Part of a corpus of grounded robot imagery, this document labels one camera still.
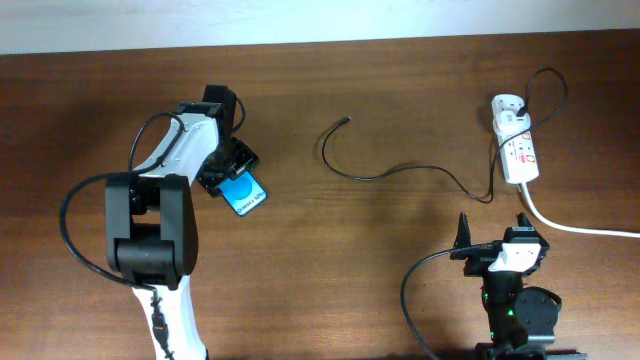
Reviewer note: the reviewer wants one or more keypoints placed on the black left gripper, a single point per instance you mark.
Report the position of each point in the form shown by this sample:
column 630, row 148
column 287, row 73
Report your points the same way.
column 210, row 181

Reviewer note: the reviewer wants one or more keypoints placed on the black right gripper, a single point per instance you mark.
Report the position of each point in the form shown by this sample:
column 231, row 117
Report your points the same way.
column 484, row 262

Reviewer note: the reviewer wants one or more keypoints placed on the blue screen smartphone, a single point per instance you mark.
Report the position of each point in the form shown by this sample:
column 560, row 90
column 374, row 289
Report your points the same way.
column 243, row 194

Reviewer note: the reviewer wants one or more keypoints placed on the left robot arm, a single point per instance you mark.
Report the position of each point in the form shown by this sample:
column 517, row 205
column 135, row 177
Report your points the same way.
column 152, row 235

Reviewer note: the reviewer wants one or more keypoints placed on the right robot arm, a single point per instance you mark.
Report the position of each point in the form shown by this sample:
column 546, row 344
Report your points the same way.
column 521, row 318

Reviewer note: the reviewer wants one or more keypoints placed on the white USB charger plug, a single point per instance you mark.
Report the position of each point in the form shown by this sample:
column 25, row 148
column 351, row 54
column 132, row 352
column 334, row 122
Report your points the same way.
column 506, row 120

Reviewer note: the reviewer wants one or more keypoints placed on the white power strip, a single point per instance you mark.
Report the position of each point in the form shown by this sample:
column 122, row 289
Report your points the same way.
column 519, row 161

